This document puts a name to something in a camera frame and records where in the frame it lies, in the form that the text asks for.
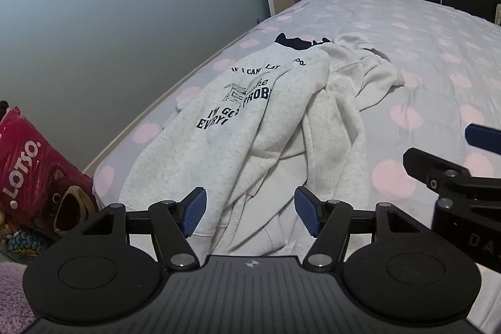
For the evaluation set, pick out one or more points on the red printed plastic bag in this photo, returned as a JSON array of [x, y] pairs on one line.
[[27, 162]]

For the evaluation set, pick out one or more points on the teal patterned cloth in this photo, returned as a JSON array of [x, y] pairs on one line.
[[19, 242]]

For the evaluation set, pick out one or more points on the grey printed sweatshirt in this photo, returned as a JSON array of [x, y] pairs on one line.
[[235, 146]]

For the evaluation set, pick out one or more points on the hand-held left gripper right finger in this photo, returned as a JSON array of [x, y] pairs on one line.
[[309, 212]]

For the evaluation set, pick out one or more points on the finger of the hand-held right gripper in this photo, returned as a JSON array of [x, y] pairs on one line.
[[475, 136], [422, 162]]

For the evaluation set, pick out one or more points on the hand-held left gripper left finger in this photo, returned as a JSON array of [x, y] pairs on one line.
[[193, 210]]

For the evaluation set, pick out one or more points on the cream hoodie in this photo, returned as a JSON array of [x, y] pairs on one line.
[[340, 115]]

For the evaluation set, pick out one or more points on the purple fuzzy robe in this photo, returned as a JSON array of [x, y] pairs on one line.
[[11, 291]]

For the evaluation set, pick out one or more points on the bed with pink dotted sheet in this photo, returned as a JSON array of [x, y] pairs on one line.
[[391, 28]]

